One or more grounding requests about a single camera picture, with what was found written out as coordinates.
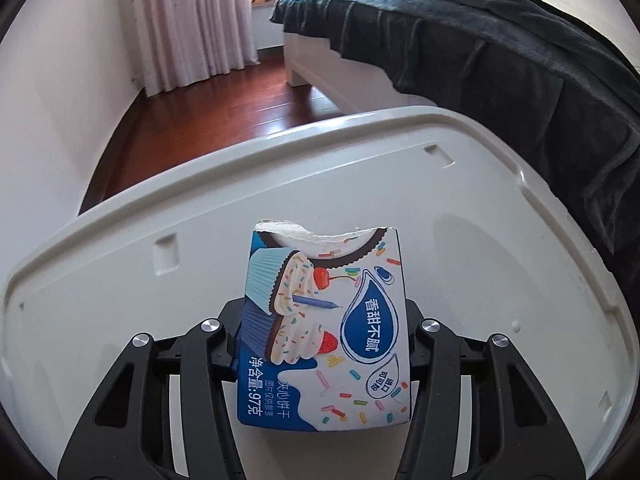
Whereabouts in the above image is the pink patterned curtain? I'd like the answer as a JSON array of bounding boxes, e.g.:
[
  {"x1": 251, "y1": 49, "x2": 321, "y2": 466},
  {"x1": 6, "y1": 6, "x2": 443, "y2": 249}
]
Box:
[{"x1": 122, "y1": 0, "x2": 261, "y2": 97}]

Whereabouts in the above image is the bed with dark blanket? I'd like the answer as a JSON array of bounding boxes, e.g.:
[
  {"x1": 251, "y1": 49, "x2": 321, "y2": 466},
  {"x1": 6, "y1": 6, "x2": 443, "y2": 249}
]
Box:
[{"x1": 270, "y1": 0, "x2": 640, "y2": 311}]

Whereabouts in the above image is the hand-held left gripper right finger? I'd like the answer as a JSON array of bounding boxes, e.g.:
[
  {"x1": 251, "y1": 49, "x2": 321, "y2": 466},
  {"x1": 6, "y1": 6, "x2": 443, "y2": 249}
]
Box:
[{"x1": 395, "y1": 300, "x2": 586, "y2": 480}]

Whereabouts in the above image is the white plastic bin lid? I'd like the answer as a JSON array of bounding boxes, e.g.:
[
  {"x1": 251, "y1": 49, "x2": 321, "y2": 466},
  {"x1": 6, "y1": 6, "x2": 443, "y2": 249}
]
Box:
[{"x1": 0, "y1": 105, "x2": 640, "y2": 480}]

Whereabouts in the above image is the white bed frame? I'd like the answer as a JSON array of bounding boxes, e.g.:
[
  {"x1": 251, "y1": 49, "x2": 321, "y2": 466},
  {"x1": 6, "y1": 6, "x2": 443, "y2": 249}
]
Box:
[{"x1": 282, "y1": 30, "x2": 438, "y2": 113}]

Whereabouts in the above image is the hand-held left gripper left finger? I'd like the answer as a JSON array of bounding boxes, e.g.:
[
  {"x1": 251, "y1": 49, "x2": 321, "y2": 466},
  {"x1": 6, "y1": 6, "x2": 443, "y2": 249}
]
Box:
[{"x1": 57, "y1": 297, "x2": 251, "y2": 480}]

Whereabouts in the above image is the blue and white biscuit box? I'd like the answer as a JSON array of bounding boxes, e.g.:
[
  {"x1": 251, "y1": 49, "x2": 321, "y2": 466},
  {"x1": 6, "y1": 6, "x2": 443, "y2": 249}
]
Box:
[{"x1": 236, "y1": 220, "x2": 412, "y2": 433}]

